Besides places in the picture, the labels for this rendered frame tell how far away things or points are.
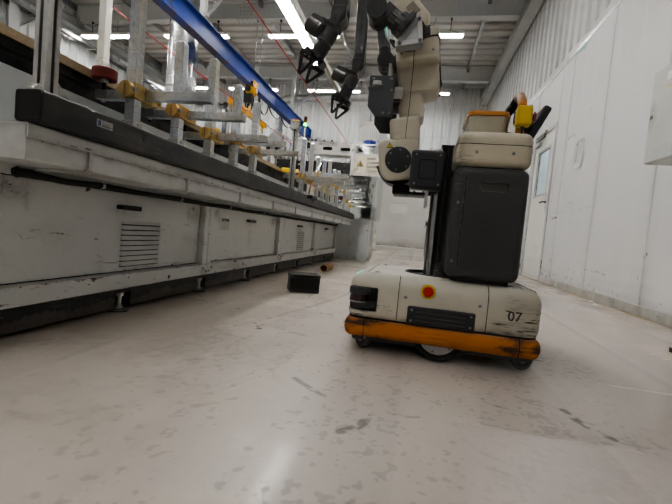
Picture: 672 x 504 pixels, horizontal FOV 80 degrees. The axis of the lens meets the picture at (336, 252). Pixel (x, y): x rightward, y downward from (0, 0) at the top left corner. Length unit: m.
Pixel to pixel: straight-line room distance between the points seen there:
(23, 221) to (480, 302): 1.49
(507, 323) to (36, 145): 1.47
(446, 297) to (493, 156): 0.51
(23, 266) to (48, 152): 0.43
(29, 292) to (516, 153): 1.64
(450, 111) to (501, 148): 11.40
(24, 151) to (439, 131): 11.96
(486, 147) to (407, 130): 0.33
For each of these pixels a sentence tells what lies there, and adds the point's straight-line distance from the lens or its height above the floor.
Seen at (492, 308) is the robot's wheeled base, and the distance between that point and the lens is 1.45.
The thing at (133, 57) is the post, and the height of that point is 0.92.
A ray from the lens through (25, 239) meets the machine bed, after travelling 1.59.
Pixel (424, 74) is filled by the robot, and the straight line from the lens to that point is 1.77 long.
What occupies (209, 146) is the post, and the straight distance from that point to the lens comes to 1.95.
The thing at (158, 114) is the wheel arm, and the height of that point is 0.83.
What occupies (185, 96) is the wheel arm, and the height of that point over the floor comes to 0.82.
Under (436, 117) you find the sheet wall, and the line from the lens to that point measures 12.85.
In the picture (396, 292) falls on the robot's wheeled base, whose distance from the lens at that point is 1.43.
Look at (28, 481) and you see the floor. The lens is 0.84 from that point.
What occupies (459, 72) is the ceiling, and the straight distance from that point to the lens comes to 11.95.
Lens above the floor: 0.42
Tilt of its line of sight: 3 degrees down
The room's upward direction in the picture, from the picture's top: 5 degrees clockwise
